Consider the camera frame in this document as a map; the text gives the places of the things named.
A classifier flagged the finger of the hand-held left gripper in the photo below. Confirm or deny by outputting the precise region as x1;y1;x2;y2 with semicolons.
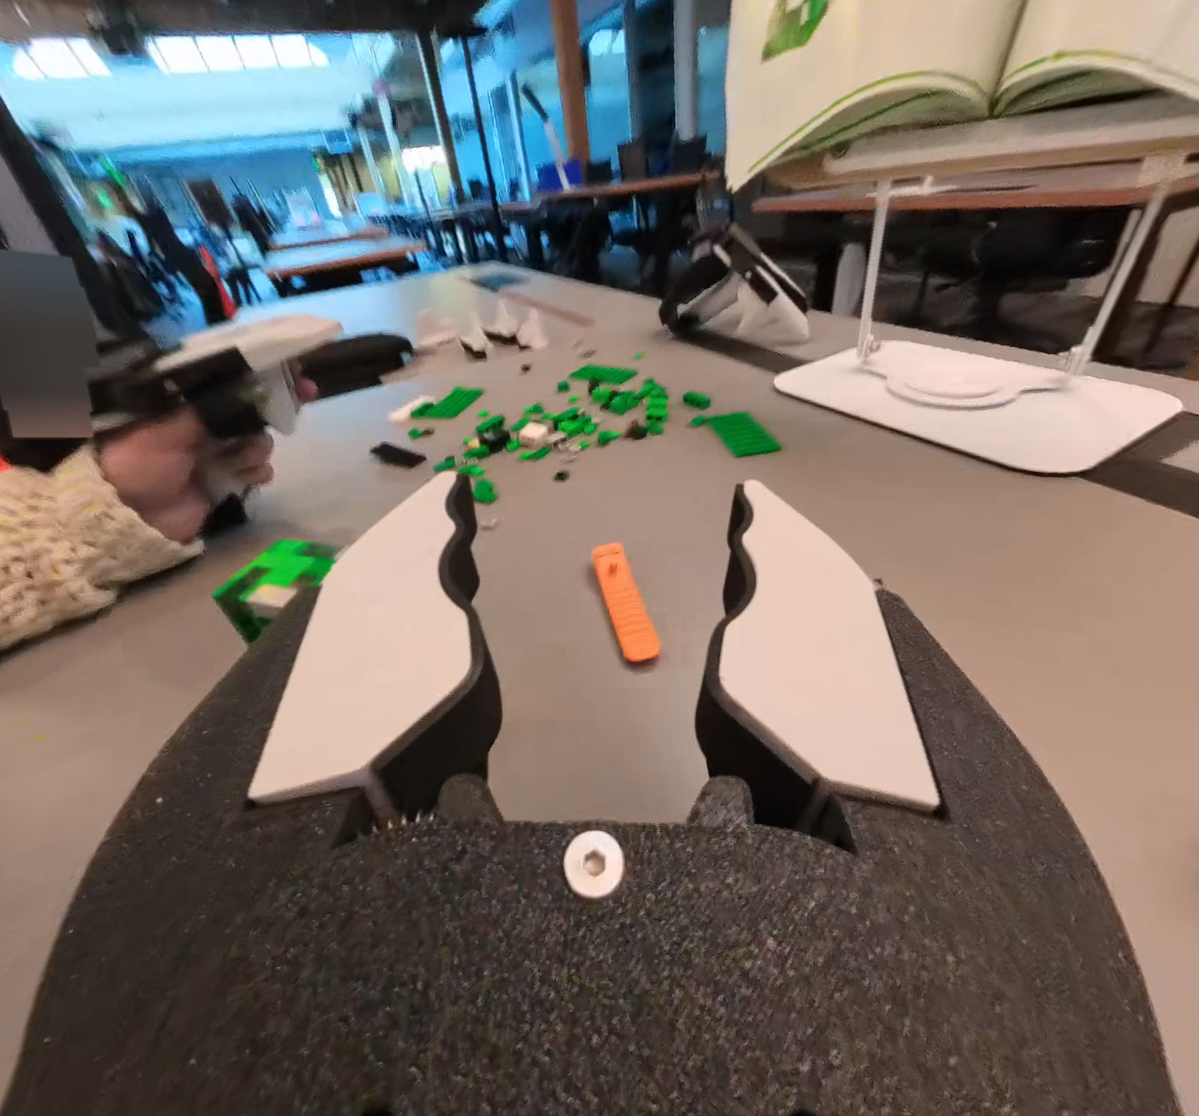
154;314;344;379

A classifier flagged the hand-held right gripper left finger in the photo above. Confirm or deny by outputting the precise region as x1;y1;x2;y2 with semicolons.
248;472;503;826

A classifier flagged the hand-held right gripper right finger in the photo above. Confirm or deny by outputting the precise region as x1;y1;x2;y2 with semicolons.
695;480;942;835

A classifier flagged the green lego model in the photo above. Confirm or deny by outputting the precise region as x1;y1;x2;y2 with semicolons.
213;540;338;644

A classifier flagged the pile of lego pieces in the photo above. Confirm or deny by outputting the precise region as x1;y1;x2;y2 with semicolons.
407;352;713;507

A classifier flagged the person's left forearm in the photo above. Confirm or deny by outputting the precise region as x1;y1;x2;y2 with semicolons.
0;451;205;651

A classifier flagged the large green lego plate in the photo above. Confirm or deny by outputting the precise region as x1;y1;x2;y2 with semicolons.
700;413;782;459

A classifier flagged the person's left hand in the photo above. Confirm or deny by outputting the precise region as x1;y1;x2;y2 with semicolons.
97;414;277;543

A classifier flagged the black pouch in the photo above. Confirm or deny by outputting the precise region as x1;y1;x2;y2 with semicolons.
307;334;413;388

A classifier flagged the background wooden table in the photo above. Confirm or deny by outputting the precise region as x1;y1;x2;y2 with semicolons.
264;235;427;284
538;170;722;201
754;158;1199;215

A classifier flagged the orange brick separator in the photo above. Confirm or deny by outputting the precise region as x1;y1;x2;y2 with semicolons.
592;543;663;665

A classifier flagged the wooden stick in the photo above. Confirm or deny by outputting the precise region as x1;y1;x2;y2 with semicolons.
506;289;593;327

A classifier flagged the white book stand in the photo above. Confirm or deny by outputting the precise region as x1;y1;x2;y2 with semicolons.
773;95;1199;477

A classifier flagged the black and white device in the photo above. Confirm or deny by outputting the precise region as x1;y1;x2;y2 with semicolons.
659;224;812;350

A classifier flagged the wooden column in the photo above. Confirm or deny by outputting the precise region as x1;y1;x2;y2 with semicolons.
535;0;592;167

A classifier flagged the open instruction booklet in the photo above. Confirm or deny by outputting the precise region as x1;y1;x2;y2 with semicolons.
726;0;1199;192

